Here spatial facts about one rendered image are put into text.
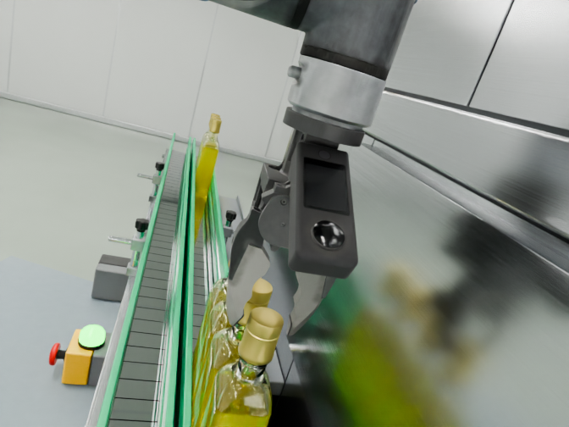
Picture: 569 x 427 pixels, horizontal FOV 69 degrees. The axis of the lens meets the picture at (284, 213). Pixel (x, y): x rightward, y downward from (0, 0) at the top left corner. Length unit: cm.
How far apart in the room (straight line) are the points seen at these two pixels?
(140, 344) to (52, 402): 18
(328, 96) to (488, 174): 15
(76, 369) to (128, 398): 19
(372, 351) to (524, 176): 23
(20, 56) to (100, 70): 95
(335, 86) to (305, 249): 13
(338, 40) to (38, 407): 75
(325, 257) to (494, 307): 13
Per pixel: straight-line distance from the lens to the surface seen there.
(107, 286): 109
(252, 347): 41
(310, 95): 34
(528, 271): 32
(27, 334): 101
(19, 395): 89
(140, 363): 76
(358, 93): 34
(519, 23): 46
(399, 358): 43
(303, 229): 29
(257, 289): 45
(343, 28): 33
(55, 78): 649
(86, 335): 85
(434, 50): 56
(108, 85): 634
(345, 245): 29
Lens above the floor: 138
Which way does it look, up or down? 18 degrees down
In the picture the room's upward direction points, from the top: 18 degrees clockwise
